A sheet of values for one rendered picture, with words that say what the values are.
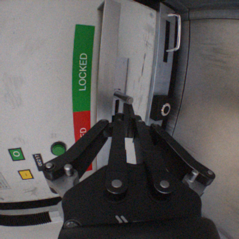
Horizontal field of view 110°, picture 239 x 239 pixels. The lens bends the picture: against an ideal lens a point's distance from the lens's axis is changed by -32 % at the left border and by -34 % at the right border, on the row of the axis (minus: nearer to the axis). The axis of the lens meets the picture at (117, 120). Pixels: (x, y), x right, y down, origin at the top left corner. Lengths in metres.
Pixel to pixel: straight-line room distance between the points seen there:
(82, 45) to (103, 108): 0.12
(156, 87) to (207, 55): 0.15
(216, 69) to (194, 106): 0.10
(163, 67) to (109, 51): 0.16
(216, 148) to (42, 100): 0.36
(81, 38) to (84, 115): 0.14
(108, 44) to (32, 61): 0.13
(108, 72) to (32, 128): 0.17
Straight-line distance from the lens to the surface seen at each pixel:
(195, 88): 0.32
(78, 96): 0.23
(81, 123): 0.25
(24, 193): 0.39
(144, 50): 0.29
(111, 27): 0.21
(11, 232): 0.55
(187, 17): 0.38
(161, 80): 0.31
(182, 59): 0.35
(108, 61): 0.20
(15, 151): 0.28
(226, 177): 0.33
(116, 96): 0.24
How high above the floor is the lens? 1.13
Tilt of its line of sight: 27 degrees down
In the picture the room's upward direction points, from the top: 98 degrees counter-clockwise
